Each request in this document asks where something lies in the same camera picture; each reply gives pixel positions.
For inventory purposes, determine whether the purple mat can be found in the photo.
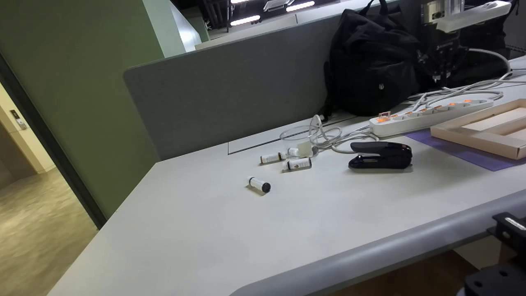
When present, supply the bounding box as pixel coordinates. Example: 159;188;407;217
406;129;526;173

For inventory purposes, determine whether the white cylinder with black cap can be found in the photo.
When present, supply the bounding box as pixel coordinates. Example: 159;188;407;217
245;175;272;196

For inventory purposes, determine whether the grey power strip cable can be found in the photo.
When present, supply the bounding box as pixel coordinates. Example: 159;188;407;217
407;73;514;114

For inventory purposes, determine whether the grey desk partition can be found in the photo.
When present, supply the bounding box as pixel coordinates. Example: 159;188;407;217
123;18;351;162

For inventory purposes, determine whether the thick white cable loop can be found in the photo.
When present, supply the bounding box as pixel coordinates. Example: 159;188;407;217
465;46;514;89

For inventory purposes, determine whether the black office chair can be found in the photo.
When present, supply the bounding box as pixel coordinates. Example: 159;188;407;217
401;0;519;92

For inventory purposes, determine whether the thin white cable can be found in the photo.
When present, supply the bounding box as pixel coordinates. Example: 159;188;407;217
277;114;381;157

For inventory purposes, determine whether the long ceiling light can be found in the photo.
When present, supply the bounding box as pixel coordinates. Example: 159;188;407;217
284;0;317;15
228;14;263;28

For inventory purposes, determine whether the black stapler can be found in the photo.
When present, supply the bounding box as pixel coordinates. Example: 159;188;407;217
346;140;414;171

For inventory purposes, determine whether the white power strip adapter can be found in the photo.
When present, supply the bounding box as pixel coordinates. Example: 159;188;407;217
368;96;496;140

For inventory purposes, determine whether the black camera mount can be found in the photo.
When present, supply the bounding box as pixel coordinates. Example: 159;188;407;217
461;211;526;296

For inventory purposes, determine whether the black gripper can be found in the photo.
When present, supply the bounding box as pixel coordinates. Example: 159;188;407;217
425;27;468;91

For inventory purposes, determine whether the light wooden frame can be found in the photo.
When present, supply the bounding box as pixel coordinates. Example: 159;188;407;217
429;99;526;163

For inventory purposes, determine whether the white plug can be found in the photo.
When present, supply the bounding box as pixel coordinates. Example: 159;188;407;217
286;142;314;160

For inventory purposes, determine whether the white cylinder with black band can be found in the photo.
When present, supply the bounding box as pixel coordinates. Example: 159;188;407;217
284;157;314;173

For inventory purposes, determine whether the small white cylinder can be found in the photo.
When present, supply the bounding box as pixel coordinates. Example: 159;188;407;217
258;152;284;166

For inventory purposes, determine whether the black backpack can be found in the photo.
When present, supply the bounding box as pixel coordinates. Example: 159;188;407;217
320;0;427;122

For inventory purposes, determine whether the dark door frame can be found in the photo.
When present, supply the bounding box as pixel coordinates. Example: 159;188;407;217
0;53;108;231

